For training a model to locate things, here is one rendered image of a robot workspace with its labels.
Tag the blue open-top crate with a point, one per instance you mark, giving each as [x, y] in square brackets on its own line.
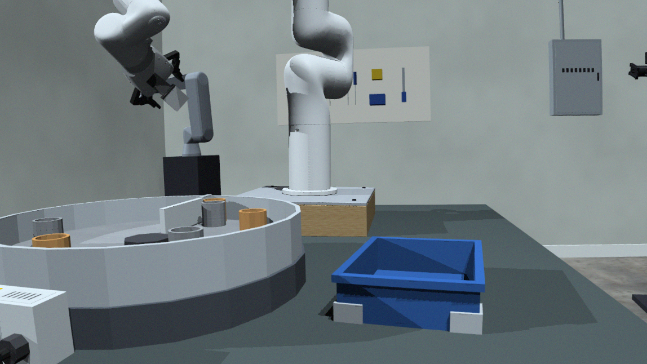
[402, 290]

